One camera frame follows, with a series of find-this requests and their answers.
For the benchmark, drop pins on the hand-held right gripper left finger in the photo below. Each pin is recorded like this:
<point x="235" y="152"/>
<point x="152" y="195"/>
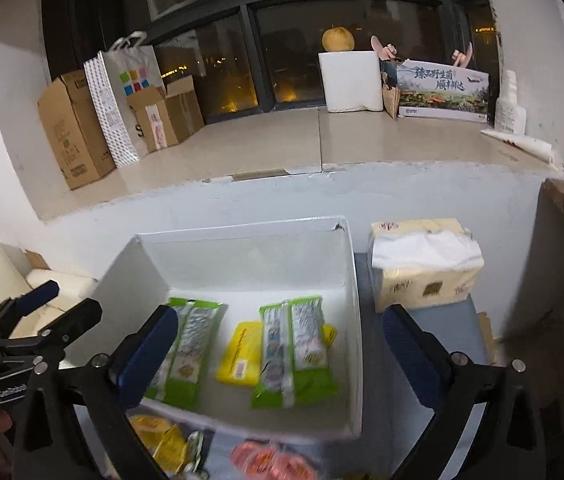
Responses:
<point x="147" y="355"/>

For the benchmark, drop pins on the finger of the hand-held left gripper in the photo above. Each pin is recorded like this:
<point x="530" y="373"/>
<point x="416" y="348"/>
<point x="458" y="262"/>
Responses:
<point x="74" y="320"/>
<point x="37" y="296"/>

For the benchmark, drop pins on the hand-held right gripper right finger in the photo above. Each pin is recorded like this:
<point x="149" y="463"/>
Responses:
<point x="411" y="355"/>

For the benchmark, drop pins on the green snack packet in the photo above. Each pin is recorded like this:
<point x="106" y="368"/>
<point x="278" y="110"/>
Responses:
<point x="274" y="355"/>
<point x="309" y="340"/>
<point x="203" y="340"/>
<point x="162" y="382"/>
<point x="196" y="452"/>

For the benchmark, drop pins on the pink snack packet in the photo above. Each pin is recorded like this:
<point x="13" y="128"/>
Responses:
<point x="252" y="457"/>
<point x="292" y="467"/>

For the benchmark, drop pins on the cardboard piece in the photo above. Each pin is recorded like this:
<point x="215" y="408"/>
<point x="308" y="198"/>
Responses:
<point x="485" y="335"/>
<point x="37" y="259"/>

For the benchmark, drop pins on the grey-blue tablecloth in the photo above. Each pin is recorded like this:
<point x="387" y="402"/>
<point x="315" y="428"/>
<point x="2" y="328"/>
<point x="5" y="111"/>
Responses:
<point x="466" y="325"/>

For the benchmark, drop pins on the bright yellow snack packet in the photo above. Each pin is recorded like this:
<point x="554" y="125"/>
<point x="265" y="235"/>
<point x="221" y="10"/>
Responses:
<point x="331" y="335"/>
<point x="239" y="355"/>

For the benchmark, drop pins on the tissue pack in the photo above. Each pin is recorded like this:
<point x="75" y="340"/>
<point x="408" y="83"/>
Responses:
<point x="426" y="270"/>

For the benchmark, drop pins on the tall cardboard box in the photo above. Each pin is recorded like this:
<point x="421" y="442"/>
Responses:
<point x="72" y="130"/>

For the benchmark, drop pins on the white paper bag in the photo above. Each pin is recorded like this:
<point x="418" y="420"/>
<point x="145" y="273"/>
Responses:
<point x="122" y="105"/>

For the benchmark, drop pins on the open cardboard box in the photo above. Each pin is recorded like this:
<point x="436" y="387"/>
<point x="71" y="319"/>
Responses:
<point x="157" y="120"/>

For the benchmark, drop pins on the brown paper bag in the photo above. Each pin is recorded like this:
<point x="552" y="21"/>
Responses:
<point x="389" y="97"/>

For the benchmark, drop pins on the printed cardboard box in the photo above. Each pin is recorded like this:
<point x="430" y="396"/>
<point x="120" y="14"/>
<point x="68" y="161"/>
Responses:
<point x="441" y="92"/>

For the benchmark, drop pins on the white spray bottle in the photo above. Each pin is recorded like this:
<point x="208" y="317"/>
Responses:
<point x="509" y="105"/>

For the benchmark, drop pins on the white foam box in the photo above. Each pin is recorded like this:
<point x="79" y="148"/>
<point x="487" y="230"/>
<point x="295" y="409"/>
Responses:
<point x="351" y="80"/>

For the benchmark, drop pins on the pink plastic object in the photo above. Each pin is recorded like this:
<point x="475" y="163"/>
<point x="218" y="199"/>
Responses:
<point x="464" y="57"/>
<point x="384" y="50"/>

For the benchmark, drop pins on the dark framed window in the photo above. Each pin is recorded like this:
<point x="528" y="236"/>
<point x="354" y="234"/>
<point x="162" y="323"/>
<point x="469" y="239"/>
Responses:
<point x="247" y="60"/>

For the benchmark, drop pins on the pomelo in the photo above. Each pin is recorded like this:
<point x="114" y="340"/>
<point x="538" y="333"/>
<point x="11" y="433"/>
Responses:
<point x="338" y="39"/>

